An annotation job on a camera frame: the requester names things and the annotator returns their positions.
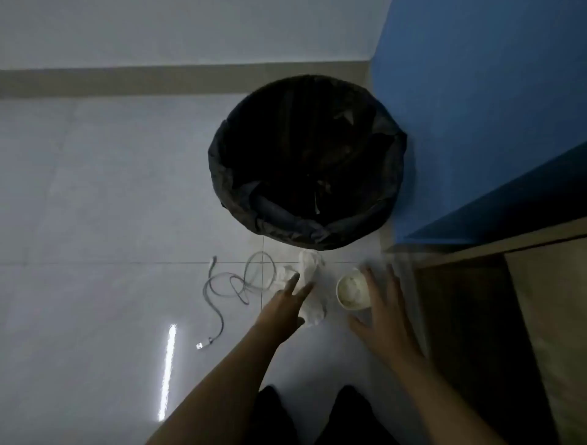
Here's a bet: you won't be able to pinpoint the person's right hand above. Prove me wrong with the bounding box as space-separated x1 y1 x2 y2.
348 263 425 366

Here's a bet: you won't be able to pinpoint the person's left hand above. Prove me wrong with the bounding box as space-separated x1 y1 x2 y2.
254 271 315 345

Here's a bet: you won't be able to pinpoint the small white paper cup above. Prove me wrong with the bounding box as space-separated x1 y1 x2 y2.
336 268 371 312

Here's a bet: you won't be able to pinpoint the white tissue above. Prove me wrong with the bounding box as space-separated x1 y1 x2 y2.
279 249 327 327

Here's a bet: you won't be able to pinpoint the white charging cable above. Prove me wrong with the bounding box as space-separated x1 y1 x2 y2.
196 251 278 351

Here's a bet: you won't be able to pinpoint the person's left forearm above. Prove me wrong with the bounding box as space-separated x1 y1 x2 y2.
146 320 294 445

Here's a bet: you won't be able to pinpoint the wooden bedside table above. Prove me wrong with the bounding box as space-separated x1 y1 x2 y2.
384 216 587 445

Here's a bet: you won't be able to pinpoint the person's legs black trousers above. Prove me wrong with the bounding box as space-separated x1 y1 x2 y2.
238 384 400 445

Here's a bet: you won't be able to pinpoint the black lined trash bin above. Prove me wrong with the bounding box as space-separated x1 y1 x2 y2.
207 75 408 252

